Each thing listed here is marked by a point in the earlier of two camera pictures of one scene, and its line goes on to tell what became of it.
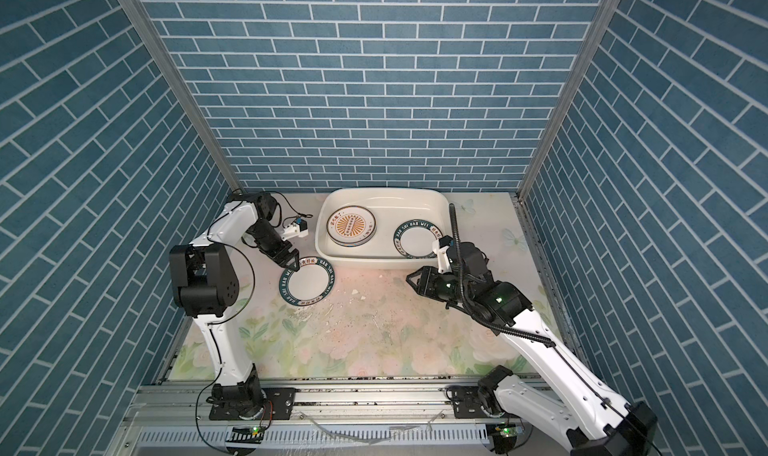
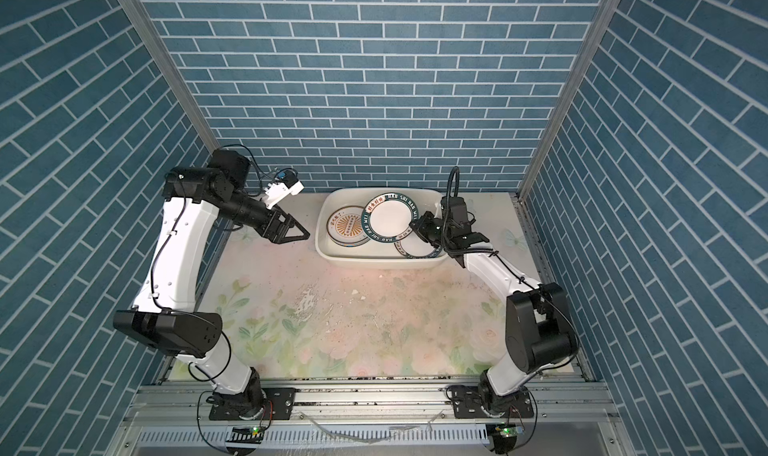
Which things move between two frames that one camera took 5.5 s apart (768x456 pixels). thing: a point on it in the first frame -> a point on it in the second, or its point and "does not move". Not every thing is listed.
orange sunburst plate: (351, 224) does not move
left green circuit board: (252, 435) does not move
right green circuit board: (507, 430) does not move
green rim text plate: (311, 285) -> (387, 217)
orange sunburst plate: (354, 244) does not move
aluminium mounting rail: (320, 402) does not move
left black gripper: (280, 255) -> (279, 235)
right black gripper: (424, 283) -> (422, 226)
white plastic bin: (390, 208) does not move
